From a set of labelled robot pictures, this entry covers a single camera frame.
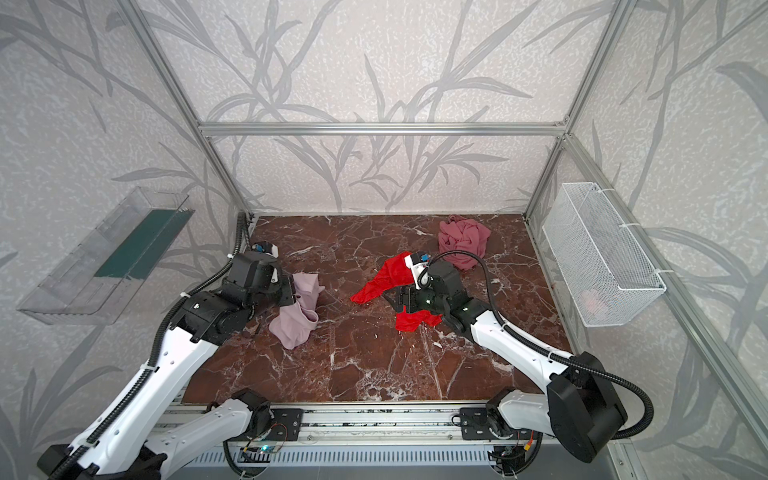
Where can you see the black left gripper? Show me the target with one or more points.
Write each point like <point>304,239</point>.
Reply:
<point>285,291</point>

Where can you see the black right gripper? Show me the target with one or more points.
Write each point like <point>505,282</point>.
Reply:
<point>407,300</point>

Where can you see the red cloth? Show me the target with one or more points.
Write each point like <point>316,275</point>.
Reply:
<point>395,273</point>

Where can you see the light pink cloth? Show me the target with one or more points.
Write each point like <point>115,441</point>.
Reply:
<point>296,322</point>

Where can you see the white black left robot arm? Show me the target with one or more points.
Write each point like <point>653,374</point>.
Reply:
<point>121,443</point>

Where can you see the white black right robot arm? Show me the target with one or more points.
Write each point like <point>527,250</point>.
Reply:
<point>575,402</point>

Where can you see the dark pink cloth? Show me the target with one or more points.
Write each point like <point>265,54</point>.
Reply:
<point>459,233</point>

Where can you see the clear acrylic shelf tray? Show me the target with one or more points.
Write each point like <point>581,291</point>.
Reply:
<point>95,282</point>

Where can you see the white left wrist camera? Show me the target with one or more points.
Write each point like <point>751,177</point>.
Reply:
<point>266,247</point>

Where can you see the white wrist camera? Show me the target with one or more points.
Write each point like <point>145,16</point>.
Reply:
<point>417,263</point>
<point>266,247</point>

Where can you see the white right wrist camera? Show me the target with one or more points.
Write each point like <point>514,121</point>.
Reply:
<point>417,263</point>

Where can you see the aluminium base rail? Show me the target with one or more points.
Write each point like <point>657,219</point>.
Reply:
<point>412,423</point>

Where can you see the aluminium frame crossbar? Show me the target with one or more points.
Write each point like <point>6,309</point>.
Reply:
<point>217,129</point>

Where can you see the white wire mesh basket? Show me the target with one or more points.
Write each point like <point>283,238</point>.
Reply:
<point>608,275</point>

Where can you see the aluminium frame post left corner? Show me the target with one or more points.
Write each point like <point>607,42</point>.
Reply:
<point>139,25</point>

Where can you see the aluminium frame post corner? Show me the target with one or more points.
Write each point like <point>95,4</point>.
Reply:
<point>139,25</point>
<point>615,26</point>

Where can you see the aluminium frame post right corner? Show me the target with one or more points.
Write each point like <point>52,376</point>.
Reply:
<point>615,26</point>

